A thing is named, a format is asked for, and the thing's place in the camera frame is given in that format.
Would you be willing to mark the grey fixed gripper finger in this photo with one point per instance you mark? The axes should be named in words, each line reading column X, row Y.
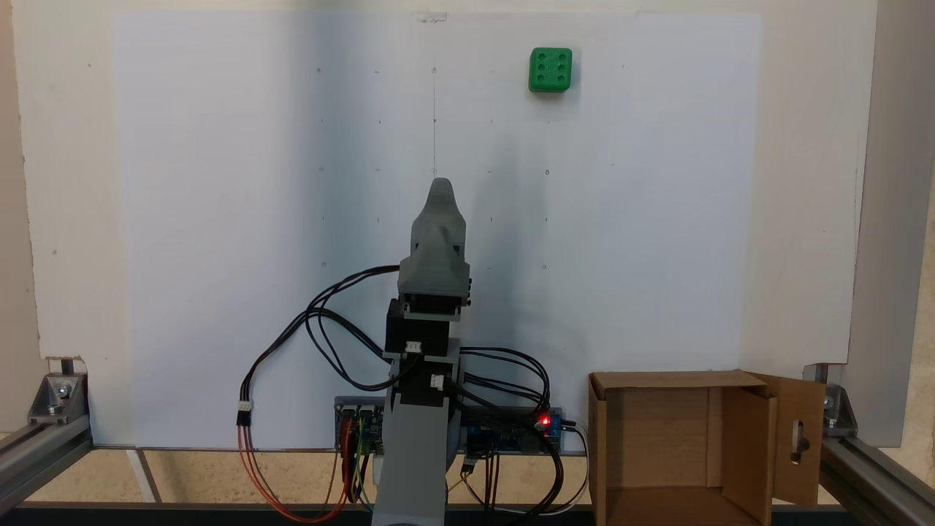
column 441, row 201

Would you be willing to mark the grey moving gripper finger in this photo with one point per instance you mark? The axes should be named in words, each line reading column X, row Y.
column 439, row 247

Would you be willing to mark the green dice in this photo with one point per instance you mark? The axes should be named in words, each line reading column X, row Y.
column 550, row 69

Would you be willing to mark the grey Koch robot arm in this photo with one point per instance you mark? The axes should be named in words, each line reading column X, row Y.
column 413, row 467

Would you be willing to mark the blue circuit board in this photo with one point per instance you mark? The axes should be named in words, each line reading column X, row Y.
column 511, row 435

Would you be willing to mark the clear tape strip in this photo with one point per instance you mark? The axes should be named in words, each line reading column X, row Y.
column 433, row 17

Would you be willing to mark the large white paper sheet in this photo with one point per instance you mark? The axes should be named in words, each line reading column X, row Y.
column 219, row 219

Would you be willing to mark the brown cardboard box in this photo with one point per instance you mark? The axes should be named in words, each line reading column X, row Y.
column 657, row 446

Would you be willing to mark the black frame bar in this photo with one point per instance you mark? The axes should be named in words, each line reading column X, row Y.
column 146, row 515

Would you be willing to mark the metal corner bracket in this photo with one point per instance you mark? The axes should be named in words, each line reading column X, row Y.
column 838, row 409
column 55, row 398

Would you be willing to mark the aluminium frame rail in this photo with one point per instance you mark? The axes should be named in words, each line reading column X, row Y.
column 36, row 456
column 876, row 475

